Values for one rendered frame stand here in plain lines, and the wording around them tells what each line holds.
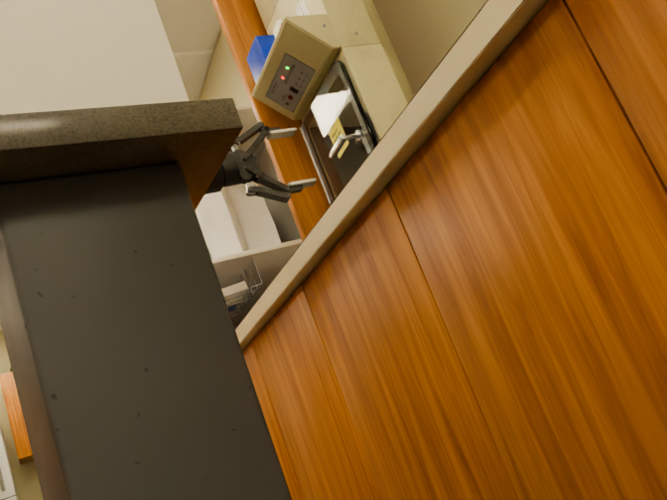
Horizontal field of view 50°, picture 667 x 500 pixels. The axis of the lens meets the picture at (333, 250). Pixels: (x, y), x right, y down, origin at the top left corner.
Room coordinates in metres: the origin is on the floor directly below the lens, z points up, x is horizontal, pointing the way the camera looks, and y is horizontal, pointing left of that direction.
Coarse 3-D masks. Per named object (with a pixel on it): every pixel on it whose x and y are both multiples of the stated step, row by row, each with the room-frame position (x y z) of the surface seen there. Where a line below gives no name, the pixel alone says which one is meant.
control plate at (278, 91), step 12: (288, 60) 1.59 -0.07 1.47; (276, 72) 1.65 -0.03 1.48; (288, 72) 1.64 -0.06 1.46; (300, 72) 1.62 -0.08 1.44; (312, 72) 1.61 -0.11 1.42; (276, 84) 1.69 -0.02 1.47; (288, 84) 1.68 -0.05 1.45; (300, 84) 1.66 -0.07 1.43; (276, 96) 1.73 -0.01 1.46; (300, 96) 1.70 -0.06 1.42; (288, 108) 1.76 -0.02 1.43
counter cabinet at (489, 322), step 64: (576, 0) 0.68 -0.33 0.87; (640, 0) 0.62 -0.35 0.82; (512, 64) 0.78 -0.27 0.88; (576, 64) 0.71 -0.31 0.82; (640, 64) 0.65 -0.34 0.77; (448, 128) 0.91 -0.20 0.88; (512, 128) 0.82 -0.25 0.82; (576, 128) 0.74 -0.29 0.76; (640, 128) 0.68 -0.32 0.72; (384, 192) 1.10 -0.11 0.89; (448, 192) 0.97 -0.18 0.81; (512, 192) 0.86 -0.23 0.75; (576, 192) 0.78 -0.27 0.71; (640, 192) 0.71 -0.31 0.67; (384, 256) 1.17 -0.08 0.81; (448, 256) 1.02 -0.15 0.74; (512, 256) 0.90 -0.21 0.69; (576, 256) 0.82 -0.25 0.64; (640, 256) 0.74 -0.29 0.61; (320, 320) 1.47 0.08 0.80; (384, 320) 1.24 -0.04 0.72; (448, 320) 1.08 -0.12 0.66; (512, 320) 0.95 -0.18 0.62; (576, 320) 0.86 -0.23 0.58; (640, 320) 0.78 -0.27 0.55; (256, 384) 1.95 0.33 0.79; (320, 384) 1.57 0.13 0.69; (384, 384) 1.32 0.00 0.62; (448, 384) 1.14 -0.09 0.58; (512, 384) 1.00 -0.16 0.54; (576, 384) 0.90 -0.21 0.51; (640, 384) 0.81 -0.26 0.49; (320, 448) 1.69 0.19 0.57; (384, 448) 1.40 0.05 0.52; (448, 448) 1.20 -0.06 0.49; (512, 448) 1.06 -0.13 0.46; (576, 448) 0.94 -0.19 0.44; (640, 448) 0.85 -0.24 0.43
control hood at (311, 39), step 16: (304, 16) 1.50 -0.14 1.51; (320, 16) 1.52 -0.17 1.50; (288, 32) 1.51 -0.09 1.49; (304, 32) 1.50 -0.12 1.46; (320, 32) 1.51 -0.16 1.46; (272, 48) 1.58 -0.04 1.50; (288, 48) 1.56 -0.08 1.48; (304, 48) 1.54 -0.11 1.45; (320, 48) 1.53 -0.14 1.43; (336, 48) 1.53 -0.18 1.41; (272, 64) 1.63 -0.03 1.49; (320, 64) 1.58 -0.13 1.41; (320, 80) 1.65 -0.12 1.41; (256, 96) 1.76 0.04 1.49; (304, 96) 1.70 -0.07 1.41; (288, 112) 1.78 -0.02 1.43; (304, 112) 1.78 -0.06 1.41
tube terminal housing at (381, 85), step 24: (288, 0) 1.66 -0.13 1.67; (312, 0) 1.57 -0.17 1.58; (336, 0) 1.55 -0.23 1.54; (360, 0) 1.58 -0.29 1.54; (336, 24) 1.54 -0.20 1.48; (360, 24) 1.57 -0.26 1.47; (360, 48) 1.55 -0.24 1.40; (384, 48) 1.61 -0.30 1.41; (360, 72) 1.54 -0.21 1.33; (384, 72) 1.57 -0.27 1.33; (360, 96) 1.54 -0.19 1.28; (384, 96) 1.56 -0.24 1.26; (408, 96) 1.64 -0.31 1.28; (384, 120) 1.54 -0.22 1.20
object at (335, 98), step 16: (336, 64) 1.54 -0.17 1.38; (336, 80) 1.57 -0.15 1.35; (320, 96) 1.66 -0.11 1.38; (336, 96) 1.59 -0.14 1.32; (352, 96) 1.53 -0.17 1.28; (320, 112) 1.69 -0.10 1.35; (336, 112) 1.62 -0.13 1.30; (352, 112) 1.56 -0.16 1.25; (320, 128) 1.72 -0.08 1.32; (352, 128) 1.58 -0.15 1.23; (368, 128) 1.53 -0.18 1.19; (320, 144) 1.75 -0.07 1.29; (352, 144) 1.61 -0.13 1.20; (368, 144) 1.55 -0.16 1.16; (320, 160) 1.78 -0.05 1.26; (336, 160) 1.70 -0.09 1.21; (352, 160) 1.63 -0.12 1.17; (336, 176) 1.73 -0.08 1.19; (336, 192) 1.76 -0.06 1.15
